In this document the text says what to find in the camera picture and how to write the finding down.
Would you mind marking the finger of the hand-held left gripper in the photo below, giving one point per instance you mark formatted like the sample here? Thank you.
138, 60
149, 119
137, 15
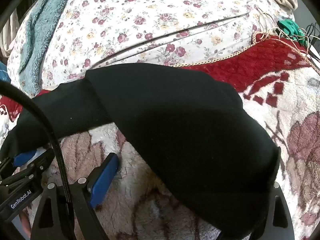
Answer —
25, 158
5, 165

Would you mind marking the floral bedsheet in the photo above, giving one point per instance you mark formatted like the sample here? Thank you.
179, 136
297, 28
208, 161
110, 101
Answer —
150, 17

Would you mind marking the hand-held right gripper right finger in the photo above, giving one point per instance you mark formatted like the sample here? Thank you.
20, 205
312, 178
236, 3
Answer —
281, 210

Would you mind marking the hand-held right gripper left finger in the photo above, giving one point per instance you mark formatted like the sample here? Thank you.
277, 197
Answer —
106, 177

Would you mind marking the blue cloth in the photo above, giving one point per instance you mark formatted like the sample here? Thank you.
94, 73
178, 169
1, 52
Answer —
3, 72

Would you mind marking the green cloth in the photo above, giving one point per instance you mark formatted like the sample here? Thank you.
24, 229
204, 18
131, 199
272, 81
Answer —
287, 27

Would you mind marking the teal fleece garment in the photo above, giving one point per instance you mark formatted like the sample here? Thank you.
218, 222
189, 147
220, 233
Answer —
45, 30

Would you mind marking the red and white plush blanket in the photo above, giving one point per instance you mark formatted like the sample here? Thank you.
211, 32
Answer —
287, 100

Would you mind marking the black pants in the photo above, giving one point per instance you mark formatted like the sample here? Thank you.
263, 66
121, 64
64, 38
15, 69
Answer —
175, 130

